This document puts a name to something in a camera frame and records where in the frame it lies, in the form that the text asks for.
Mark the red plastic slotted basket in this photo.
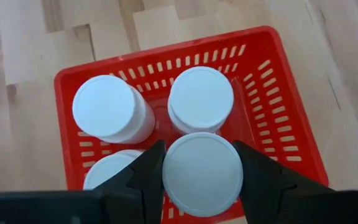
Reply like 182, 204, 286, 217
53, 25, 329, 224

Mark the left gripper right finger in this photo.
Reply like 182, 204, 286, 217
232, 140, 358, 224

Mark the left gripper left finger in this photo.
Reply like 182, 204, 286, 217
0, 140, 167, 224

